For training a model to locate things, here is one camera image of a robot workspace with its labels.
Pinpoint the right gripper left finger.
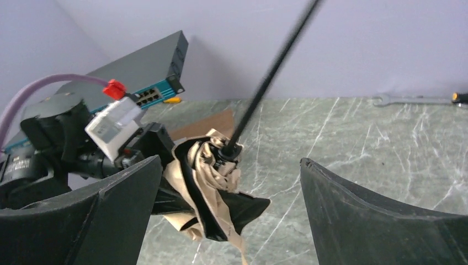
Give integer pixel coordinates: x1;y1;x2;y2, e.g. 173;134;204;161
1;156;162;264

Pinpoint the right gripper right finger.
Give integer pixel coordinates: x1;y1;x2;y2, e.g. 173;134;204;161
300;158;467;264

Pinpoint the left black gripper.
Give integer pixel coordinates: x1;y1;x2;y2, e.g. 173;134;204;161
1;93;174;209

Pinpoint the wooden board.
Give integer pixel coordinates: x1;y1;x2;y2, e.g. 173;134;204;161
169;108;235;140

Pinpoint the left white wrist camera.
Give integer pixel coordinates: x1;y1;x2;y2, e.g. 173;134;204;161
85;97;143;162

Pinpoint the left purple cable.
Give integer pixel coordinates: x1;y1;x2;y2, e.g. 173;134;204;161
0;73;127;144

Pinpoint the grey blue network switch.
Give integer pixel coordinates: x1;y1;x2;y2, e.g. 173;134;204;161
4;30;189;152

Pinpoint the black yellow screwdriver handle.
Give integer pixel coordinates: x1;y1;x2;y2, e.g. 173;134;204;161
451;92;468;105

